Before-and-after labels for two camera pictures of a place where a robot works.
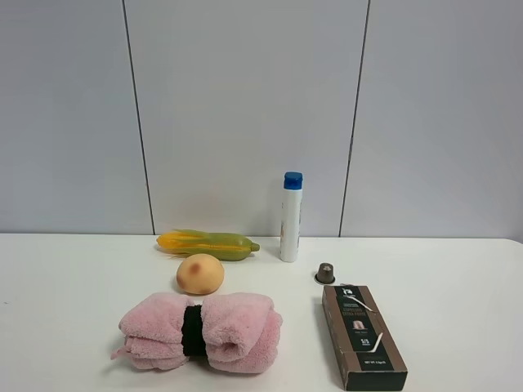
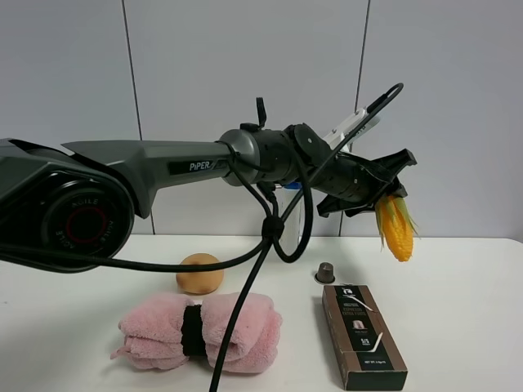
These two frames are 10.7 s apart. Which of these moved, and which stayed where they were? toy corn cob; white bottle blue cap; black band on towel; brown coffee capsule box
Moved: toy corn cob
Stayed: black band on towel; brown coffee capsule box; white bottle blue cap
